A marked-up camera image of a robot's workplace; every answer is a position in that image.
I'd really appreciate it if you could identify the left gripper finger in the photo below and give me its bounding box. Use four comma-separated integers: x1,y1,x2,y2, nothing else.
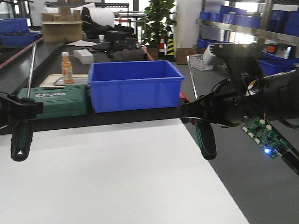
0,92,43,123

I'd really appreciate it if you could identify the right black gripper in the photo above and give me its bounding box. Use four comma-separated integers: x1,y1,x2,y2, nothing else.
178,78,266,127

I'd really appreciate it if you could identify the green-handled screwdriver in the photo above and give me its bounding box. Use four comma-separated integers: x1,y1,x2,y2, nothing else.
11,44,36,162
187,55,217,160

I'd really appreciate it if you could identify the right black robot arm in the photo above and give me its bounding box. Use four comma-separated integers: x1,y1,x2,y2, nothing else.
179,70,299,127

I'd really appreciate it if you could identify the beige plastic tray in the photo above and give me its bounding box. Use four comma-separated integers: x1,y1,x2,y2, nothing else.
39,74,88,89

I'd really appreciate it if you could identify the white plastic basket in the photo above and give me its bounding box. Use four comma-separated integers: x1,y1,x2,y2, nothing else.
189,54,213,71

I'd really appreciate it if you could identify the green SATA tool case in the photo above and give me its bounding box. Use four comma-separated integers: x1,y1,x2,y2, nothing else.
30,84,87,120

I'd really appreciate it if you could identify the small brown cardboard box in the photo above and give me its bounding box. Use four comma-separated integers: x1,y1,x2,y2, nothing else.
176,48,196,65

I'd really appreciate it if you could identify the black yellow traffic cone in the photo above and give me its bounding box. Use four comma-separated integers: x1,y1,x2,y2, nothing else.
164,32,175,62

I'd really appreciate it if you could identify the orange juice bottle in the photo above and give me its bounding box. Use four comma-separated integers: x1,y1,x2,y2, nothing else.
61,52,74,84

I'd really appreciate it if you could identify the blue crate on left table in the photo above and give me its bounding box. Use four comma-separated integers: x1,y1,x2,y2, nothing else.
0,32,42,47

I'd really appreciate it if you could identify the red white traffic cone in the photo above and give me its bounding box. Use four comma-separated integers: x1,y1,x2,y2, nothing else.
158,35,165,59

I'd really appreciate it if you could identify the green circuit board right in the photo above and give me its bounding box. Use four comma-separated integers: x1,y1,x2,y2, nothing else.
242,117,293,159

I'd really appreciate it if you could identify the large blue plastic bin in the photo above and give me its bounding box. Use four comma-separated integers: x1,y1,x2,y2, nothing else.
88,61,185,113

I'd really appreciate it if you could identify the white foam block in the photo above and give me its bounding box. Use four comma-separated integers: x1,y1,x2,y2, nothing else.
73,49,94,65

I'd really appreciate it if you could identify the large cardboard box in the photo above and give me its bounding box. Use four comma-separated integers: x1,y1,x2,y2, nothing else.
42,21,83,42

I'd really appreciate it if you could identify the dark folded cloth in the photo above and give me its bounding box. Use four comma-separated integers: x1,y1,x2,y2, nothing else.
112,49,148,62

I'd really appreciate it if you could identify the potted green plant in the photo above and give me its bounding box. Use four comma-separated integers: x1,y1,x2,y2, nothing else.
137,0,177,47

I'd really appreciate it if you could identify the metal shelf rack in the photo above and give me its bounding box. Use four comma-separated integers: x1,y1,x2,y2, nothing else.
197,6,299,76

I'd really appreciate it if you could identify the white paper cup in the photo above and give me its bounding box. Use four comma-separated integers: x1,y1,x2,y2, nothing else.
98,35,105,42

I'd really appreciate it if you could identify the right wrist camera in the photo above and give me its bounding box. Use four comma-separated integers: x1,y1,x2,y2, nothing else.
203,43,261,65

